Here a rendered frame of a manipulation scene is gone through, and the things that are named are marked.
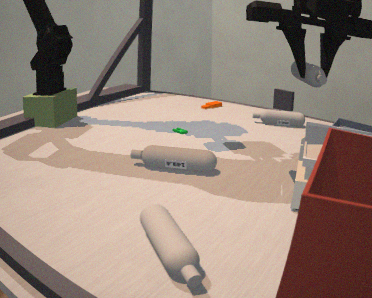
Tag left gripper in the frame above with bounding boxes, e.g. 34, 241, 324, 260
246, 0, 372, 78

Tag red open box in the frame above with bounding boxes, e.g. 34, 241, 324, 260
275, 128, 372, 298

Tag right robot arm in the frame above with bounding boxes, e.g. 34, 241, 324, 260
23, 0, 73, 95

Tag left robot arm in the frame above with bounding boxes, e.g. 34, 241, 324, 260
297, 0, 362, 24

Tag white gas cylinder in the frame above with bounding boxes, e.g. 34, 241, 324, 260
140, 204, 203, 287

